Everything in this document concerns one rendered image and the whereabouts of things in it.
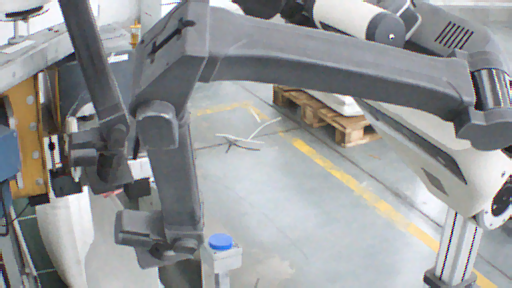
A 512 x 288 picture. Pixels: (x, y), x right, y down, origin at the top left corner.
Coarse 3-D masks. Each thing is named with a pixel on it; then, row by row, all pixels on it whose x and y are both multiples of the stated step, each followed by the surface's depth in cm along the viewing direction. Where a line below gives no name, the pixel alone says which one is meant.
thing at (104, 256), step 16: (96, 208) 159; (112, 208) 142; (96, 224) 164; (112, 224) 146; (96, 240) 162; (112, 240) 150; (96, 256) 160; (112, 256) 154; (128, 256) 139; (96, 272) 156; (112, 272) 151; (128, 272) 144; (144, 272) 131
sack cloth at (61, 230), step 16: (48, 160) 200; (48, 176) 194; (48, 208) 198; (64, 208) 198; (80, 208) 202; (48, 224) 202; (64, 224) 201; (80, 224) 205; (48, 240) 206; (64, 240) 203; (80, 240) 207; (64, 256) 205; (80, 256) 208; (64, 272) 208; (80, 272) 210
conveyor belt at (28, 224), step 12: (12, 204) 266; (24, 204) 267; (24, 216) 258; (36, 216) 259; (24, 228) 250; (36, 228) 251; (24, 240) 241; (36, 240) 242; (36, 252) 235; (36, 264) 227; (48, 264) 228; (48, 276) 221
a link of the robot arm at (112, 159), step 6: (96, 150) 128; (102, 150) 128; (108, 150) 129; (114, 150) 129; (120, 150) 130; (96, 156) 129; (102, 156) 130; (108, 156) 129; (114, 156) 129; (120, 156) 130; (102, 162) 132; (108, 162) 131; (114, 162) 131; (120, 162) 132; (108, 168) 132; (114, 168) 133
